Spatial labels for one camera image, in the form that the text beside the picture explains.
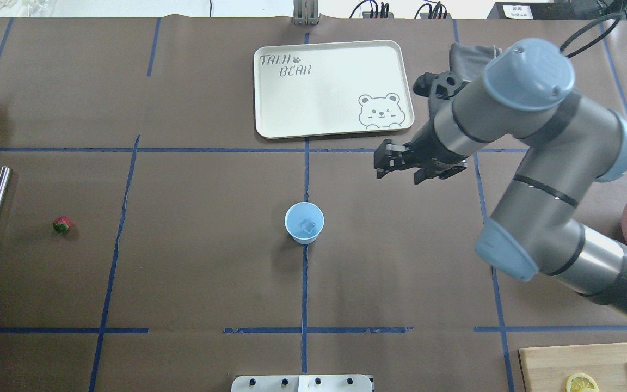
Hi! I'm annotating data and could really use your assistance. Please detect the grey purple folded cloth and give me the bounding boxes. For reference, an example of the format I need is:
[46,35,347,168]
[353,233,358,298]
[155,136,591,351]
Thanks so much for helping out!
[450,42,503,82]

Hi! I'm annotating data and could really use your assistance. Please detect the bamboo cutting board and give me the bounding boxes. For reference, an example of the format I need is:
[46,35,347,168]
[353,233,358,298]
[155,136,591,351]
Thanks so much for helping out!
[519,343,627,391]

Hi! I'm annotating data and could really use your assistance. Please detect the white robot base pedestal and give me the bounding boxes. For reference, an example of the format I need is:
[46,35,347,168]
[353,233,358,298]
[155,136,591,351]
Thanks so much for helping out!
[231,374,375,391]

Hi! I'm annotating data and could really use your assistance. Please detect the lemon slices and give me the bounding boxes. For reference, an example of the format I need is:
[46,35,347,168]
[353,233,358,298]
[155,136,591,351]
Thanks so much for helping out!
[564,372,600,392]

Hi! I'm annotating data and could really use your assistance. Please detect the light blue cup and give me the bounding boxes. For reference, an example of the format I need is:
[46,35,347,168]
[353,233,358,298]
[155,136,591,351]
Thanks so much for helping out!
[284,203,324,245]

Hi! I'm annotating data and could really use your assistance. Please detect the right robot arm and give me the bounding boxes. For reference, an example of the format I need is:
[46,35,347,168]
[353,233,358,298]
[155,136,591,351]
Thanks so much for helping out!
[373,38,627,316]

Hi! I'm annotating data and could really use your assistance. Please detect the cream bear tray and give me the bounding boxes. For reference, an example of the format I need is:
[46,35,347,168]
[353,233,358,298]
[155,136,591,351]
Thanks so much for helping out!
[253,40,415,139]

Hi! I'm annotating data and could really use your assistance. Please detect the aluminium frame post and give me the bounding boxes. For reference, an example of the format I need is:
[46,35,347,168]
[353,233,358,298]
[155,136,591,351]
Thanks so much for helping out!
[293,0,320,26]

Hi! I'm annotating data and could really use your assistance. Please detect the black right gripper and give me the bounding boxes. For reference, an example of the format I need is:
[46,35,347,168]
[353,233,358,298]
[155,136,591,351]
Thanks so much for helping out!
[374,139,467,185]

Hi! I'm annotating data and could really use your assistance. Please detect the red strawberry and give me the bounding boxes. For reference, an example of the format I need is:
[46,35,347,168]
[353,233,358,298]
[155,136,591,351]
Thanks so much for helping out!
[52,216,72,234]

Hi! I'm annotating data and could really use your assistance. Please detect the clear ice cube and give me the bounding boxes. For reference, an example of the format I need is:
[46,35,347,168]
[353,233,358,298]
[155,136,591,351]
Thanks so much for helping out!
[299,218,318,237]

